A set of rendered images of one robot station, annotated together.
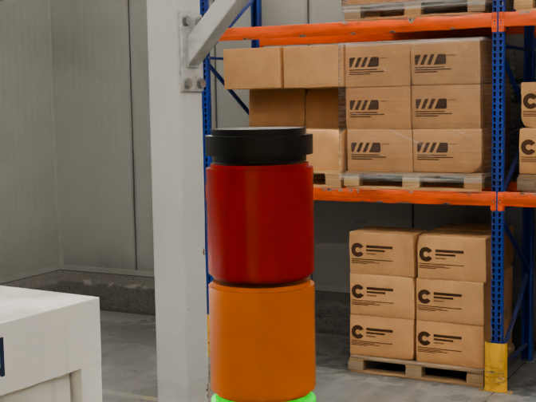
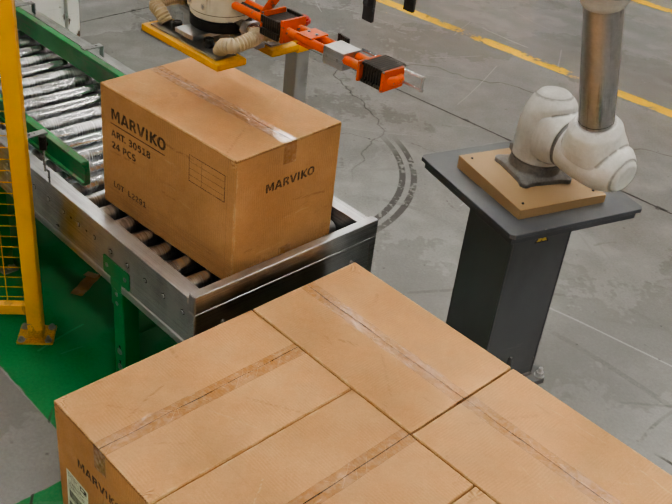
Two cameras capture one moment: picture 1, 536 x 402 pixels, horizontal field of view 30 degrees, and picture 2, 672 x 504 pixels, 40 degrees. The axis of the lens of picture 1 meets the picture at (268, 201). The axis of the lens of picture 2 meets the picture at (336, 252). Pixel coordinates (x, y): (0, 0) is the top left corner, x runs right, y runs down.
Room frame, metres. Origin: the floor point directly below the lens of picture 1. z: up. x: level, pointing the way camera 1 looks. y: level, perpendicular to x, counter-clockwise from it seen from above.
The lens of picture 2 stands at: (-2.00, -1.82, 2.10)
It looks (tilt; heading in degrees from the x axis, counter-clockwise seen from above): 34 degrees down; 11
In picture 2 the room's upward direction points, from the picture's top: 7 degrees clockwise
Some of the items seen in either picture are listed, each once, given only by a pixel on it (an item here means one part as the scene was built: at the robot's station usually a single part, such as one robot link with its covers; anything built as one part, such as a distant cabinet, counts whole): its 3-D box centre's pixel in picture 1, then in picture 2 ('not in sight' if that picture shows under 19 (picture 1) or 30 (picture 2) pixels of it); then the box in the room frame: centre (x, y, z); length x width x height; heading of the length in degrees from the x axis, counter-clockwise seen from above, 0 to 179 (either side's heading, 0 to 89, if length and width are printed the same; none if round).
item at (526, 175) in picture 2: not in sight; (531, 159); (0.65, -1.89, 0.81); 0.22 x 0.18 x 0.06; 37
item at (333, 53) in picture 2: not in sight; (341, 55); (0.10, -1.38, 1.25); 0.07 x 0.07 x 0.04; 59
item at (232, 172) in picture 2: not in sight; (217, 162); (0.33, -0.99, 0.75); 0.60 x 0.40 x 0.40; 61
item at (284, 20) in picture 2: not in sight; (283, 24); (0.21, -1.19, 1.26); 0.10 x 0.08 x 0.06; 149
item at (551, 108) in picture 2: not in sight; (548, 124); (0.62, -1.92, 0.95); 0.18 x 0.16 x 0.22; 50
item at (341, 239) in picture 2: not in sight; (290, 261); (0.15, -1.28, 0.58); 0.70 x 0.03 x 0.06; 148
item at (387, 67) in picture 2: not in sight; (380, 73); (0.03, -1.49, 1.26); 0.08 x 0.07 x 0.05; 59
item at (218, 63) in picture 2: not in sight; (192, 38); (0.26, -0.93, 1.15); 0.34 x 0.10 x 0.05; 59
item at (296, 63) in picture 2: not in sight; (288, 160); (0.88, -1.06, 0.50); 0.07 x 0.07 x 1.00; 58
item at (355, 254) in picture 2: not in sight; (287, 291); (0.15, -1.28, 0.47); 0.70 x 0.03 x 0.15; 148
